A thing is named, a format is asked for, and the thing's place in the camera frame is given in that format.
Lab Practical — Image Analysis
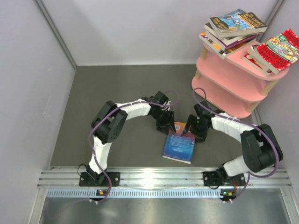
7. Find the yellow illustrated paperback book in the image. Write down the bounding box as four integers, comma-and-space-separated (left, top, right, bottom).
248, 44, 272, 76

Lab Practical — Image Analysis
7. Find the black yellow book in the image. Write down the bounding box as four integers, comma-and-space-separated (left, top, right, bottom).
209, 12, 267, 37

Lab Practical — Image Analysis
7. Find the red starred book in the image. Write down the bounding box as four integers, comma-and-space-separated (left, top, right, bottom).
256, 29, 299, 74

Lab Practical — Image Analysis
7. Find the aluminium mounting rail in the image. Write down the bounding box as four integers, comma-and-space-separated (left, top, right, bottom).
37, 167, 292, 189

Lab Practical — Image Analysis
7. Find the perforated cable duct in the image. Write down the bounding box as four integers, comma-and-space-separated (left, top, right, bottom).
47, 189, 236, 198

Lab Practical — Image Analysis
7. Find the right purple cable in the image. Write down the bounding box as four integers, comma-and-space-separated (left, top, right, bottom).
191, 87, 281, 204

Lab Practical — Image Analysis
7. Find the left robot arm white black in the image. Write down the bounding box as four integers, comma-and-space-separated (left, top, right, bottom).
79, 91, 175, 187

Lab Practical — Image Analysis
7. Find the blue orange paperback book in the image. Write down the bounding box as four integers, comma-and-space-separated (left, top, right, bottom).
162, 122, 195, 164

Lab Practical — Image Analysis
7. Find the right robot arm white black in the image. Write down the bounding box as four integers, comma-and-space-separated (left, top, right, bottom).
182, 100, 284, 186

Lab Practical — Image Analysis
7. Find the purple 117-storey treehouse book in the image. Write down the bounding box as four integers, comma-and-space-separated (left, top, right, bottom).
217, 34, 258, 49

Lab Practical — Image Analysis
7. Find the dark brown paperback book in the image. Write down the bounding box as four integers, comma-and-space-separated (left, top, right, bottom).
216, 42, 256, 60

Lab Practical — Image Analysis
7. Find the pink three-tier shelf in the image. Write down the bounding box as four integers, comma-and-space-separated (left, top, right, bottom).
192, 43, 289, 119

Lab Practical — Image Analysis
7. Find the red 13-storey treehouse book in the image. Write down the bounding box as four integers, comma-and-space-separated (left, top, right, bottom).
242, 53, 273, 76

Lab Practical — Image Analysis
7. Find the Roald Dahl Charlie book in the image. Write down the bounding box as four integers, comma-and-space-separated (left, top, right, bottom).
199, 31, 224, 54

